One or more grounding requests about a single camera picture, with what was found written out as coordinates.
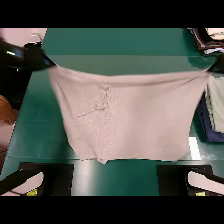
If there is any heap of clothes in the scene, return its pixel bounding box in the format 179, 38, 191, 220
187, 28, 224, 56

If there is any dark blue garment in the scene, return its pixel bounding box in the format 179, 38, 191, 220
195, 93, 224, 144

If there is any pale pink T-shirt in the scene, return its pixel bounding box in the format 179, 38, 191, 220
48, 65, 212, 165

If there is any pale striped garment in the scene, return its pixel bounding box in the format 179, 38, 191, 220
203, 75, 224, 134

